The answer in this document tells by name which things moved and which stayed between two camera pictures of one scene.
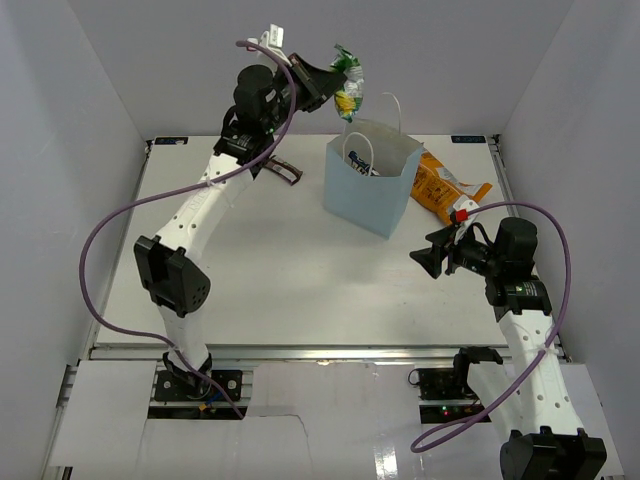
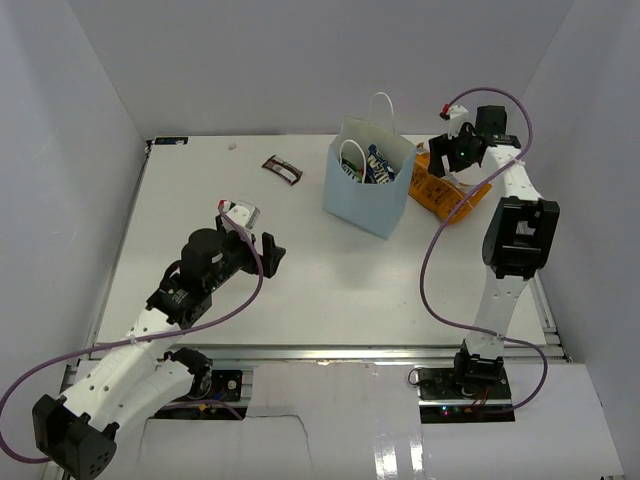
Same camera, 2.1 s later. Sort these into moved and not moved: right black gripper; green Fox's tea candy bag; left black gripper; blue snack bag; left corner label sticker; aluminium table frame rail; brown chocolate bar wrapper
Moved: blue snack bag; green Fox's tea candy bag; left black gripper; right black gripper
Not moved: aluminium table frame rail; left corner label sticker; brown chocolate bar wrapper
